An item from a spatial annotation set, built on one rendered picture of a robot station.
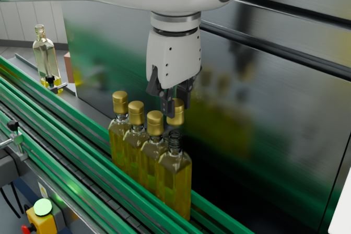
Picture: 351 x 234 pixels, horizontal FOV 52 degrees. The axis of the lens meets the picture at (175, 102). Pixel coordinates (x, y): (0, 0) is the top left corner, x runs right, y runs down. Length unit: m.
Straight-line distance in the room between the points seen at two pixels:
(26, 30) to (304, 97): 4.02
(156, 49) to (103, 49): 0.53
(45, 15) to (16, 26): 0.40
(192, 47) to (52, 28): 3.75
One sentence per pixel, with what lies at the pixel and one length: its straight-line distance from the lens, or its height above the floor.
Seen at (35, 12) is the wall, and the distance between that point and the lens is 4.35.
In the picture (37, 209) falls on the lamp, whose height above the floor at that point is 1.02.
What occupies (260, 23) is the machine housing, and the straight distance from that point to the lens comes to 0.67.
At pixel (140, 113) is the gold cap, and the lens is 0.79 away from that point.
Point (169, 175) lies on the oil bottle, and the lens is 0.78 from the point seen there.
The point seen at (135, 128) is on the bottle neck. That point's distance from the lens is 0.82.
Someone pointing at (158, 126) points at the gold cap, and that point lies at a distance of 0.76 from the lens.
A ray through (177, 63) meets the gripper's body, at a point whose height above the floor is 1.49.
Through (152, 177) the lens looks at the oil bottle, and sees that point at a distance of 0.84.
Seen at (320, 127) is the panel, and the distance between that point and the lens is 0.68.
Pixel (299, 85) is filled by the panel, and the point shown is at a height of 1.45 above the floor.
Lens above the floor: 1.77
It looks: 33 degrees down
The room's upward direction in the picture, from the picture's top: straight up
